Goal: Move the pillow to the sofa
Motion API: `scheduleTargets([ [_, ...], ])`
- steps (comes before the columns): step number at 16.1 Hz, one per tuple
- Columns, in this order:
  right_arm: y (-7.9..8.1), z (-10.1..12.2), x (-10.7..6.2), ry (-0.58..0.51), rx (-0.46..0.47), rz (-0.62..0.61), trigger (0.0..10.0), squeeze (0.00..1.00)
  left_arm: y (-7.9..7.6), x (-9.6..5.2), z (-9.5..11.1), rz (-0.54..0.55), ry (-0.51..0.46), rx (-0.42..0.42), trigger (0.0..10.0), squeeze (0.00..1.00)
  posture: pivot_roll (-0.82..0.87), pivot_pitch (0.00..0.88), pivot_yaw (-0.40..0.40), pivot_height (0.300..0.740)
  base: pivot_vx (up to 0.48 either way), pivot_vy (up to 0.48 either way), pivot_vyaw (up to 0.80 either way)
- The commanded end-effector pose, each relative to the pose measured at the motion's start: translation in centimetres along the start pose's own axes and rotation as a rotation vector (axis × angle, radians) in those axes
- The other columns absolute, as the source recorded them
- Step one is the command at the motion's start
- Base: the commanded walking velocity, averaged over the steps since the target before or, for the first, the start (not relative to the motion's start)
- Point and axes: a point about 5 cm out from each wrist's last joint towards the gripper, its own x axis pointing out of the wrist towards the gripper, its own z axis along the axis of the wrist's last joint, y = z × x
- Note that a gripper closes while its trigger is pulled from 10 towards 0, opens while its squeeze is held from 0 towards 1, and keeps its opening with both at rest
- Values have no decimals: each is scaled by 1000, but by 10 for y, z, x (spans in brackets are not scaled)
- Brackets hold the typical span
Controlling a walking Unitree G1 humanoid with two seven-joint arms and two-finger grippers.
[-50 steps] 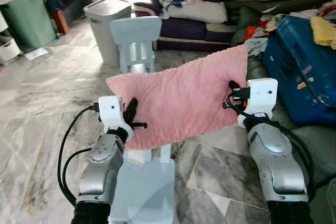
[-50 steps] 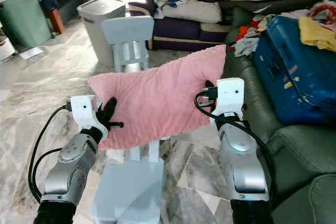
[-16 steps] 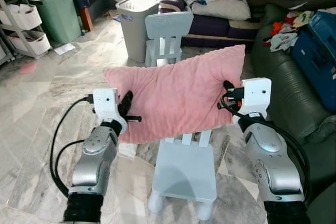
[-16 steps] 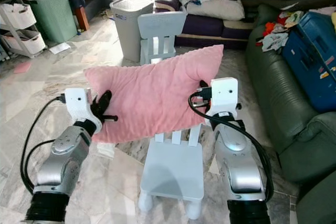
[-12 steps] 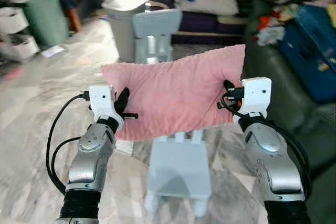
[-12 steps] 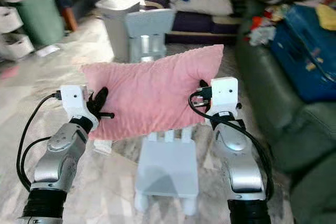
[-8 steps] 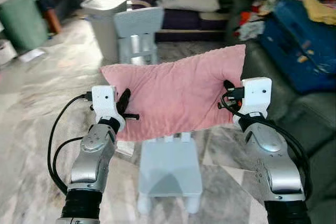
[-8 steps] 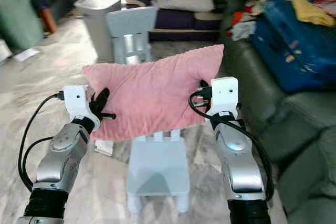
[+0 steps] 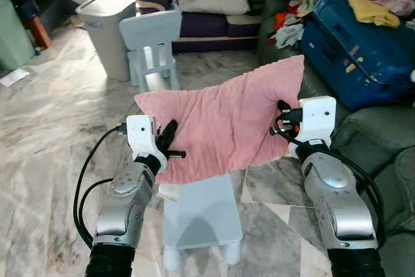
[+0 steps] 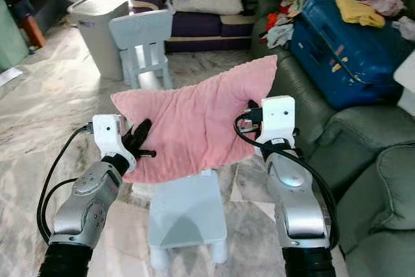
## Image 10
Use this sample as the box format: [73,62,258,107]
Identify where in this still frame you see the pink dotted pillow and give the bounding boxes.
[110,55,278,184]

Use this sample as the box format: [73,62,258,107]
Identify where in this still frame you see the dark purple sofa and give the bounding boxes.
[156,0,267,53]

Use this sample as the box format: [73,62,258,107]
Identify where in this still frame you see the small cream pillow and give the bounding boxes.
[169,0,244,16]

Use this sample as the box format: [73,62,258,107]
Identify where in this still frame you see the light blue child chair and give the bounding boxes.
[109,8,174,91]
[146,170,229,271]

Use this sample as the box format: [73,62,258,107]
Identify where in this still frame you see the mixed crumpled clothes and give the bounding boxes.
[263,0,307,49]

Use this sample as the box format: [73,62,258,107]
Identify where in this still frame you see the blue hard suitcase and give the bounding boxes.
[289,0,414,110]

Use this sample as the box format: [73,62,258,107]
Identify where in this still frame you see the white plastic laundry bin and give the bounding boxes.
[68,0,130,80]

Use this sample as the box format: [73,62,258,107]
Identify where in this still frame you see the white paper sheet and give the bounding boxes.
[0,66,22,87]

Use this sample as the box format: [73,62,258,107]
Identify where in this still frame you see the yellow cloth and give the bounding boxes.
[335,0,386,29]

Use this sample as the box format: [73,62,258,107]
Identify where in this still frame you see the mint green cabinet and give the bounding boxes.
[0,0,22,70]

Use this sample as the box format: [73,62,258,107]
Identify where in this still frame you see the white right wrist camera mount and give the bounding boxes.
[256,95,298,156]

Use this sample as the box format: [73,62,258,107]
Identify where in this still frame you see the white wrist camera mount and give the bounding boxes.
[256,95,298,156]
[91,114,128,160]

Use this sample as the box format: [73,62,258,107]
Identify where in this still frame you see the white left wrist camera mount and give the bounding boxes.
[91,114,128,160]

